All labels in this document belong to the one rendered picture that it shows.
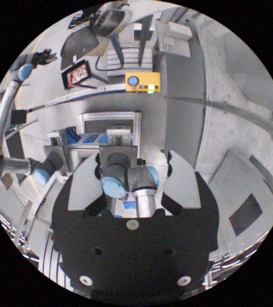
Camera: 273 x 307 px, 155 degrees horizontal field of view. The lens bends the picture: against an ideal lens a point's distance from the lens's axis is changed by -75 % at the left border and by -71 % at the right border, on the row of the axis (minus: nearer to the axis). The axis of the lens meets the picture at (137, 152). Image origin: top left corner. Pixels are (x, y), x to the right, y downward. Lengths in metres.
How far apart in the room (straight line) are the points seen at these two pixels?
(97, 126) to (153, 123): 0.79
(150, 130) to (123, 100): 0.60
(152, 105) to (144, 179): 1.29
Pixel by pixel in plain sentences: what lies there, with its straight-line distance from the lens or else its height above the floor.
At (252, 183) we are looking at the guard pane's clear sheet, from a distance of 0.53.
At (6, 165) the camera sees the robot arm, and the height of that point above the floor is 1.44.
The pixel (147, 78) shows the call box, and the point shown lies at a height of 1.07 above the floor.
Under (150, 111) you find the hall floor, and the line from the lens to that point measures 1.62.
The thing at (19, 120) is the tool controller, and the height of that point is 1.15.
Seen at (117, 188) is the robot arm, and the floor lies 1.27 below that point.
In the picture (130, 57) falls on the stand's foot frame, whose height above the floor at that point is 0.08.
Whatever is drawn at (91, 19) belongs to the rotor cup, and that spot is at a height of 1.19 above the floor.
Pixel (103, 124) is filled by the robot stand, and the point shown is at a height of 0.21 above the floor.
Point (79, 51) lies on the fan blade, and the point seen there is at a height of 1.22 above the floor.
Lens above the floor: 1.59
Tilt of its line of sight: 61 degrees down
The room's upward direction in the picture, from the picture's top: 176 degrees clockwise
